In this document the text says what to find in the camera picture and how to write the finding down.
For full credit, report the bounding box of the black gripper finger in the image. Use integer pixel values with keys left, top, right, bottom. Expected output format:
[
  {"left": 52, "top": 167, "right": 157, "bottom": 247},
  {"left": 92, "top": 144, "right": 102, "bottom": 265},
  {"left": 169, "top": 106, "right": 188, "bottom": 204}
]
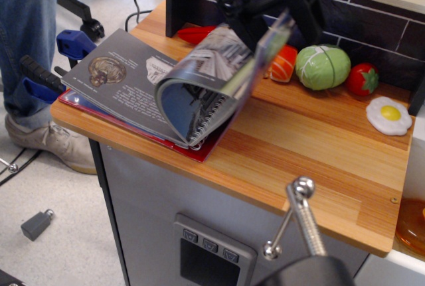
[
  {"left": 288, "top": 0, "right": 325, "bottom": 44},
  {"left": 216, "top": 0, "right": 268, "bottom": 52}
]

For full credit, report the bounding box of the Rome spiral-bound book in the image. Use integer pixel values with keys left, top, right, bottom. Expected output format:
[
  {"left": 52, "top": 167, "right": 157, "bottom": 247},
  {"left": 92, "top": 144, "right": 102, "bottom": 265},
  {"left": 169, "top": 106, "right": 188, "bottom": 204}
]
[{"left": 59, "top": 12, "right": 295, "bottom": 151}]

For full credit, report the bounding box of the toy salmon sushi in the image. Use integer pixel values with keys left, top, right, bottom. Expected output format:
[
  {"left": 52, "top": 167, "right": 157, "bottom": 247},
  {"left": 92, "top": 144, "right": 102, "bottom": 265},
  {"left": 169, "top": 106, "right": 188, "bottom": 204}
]
[{"left": 265, "top": 44, "right": 298, "bottom": 83}]

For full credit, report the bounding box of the red toy chili pepper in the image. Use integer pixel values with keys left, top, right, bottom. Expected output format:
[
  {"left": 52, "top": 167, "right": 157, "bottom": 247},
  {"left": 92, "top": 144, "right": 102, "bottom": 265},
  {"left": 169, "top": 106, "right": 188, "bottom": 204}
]
[{"left": 177, "top": 26, "right": 216, "bottom": 44}]

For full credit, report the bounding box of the green toy cabbage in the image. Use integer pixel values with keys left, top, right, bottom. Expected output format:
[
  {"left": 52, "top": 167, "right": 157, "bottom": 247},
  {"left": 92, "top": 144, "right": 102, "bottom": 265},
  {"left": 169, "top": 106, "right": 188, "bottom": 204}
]
[{"left": 296, "top": 44, "right": 351, "bottom": 91}]

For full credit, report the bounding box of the red toy strawberry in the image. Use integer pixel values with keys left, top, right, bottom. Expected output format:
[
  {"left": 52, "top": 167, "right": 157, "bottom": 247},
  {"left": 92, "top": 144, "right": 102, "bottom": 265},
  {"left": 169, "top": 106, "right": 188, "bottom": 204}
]
[{"left": 345, "top": 62, "right": 379, "bottom": 96}]

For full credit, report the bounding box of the toy fried egg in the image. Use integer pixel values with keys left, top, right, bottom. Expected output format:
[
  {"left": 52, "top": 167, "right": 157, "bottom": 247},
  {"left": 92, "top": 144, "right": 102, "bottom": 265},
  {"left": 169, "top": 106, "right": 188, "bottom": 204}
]
[{"left": 366, "top": 97, "right": 412, "bottom": 136}]

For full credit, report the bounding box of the black office chair base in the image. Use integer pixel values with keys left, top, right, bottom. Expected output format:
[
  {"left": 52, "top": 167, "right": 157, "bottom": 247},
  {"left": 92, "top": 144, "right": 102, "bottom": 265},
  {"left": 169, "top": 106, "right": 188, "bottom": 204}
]
[{"left": 57, "top": 0, "right": 105, "bottom": 42}]

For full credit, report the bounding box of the grey toy kitchen cabinet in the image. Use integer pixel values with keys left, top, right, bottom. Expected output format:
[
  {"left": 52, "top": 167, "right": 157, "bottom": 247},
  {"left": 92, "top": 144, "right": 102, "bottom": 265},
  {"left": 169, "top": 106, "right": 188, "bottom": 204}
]
[{"left": 88, "top": 139, "right": 370, "bottom": 286}]

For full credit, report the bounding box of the beige sneaker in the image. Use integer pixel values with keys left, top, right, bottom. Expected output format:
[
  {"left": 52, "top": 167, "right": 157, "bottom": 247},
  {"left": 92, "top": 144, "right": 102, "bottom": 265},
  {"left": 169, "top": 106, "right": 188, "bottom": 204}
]
[{"left": 5, "top": 115, "right": 96, "bottom": 175}]

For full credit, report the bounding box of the blue bar clamp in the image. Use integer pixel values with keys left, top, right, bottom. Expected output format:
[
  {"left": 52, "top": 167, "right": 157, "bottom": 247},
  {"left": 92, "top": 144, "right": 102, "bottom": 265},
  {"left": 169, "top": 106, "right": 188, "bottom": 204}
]
[{"left": 20, "top": 30, "right": 96, "bottom": 104}]

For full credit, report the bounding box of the person's jeans leg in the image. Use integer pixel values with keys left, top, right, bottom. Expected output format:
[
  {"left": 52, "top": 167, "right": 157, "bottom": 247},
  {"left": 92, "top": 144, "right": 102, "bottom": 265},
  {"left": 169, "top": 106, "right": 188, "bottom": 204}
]
[{"left": 1, "top": 0, "right": 56, "bottom": 130}]

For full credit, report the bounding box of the grey oven control panel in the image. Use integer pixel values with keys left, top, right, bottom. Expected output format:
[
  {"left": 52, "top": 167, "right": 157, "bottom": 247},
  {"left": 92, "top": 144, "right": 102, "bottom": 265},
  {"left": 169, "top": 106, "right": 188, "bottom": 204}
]
[{"left": 173, "top": 214, "right": 257, "bottom": 286}]

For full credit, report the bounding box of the orange plastic bowl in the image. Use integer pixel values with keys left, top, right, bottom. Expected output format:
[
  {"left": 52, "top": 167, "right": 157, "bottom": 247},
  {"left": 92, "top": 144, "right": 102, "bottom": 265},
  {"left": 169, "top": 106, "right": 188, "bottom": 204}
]
[{"left": 396, "top": 198, "right": 424, "bottom": 255}]

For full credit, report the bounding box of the grey block on floor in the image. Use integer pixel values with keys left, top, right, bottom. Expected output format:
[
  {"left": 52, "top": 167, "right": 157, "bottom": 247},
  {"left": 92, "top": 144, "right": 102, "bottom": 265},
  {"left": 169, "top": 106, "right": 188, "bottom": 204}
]
[{"left": 21, "top": 209, "right": 54, "bottom": 242}]

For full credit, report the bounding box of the black floor cables left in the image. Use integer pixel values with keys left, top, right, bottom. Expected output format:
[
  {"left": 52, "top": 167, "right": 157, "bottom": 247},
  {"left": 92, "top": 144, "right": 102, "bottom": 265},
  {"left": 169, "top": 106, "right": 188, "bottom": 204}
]
[{"left": 0, "top": 147, "right": 43, "bottom": 187}]

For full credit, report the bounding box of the small silver clamp handle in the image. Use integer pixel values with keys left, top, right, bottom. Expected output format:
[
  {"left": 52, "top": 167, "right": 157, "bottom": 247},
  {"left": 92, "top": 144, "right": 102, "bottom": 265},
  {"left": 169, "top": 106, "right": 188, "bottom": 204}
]
[{"left": 0, "top": 159, "right": 19, "bottom": 174}]

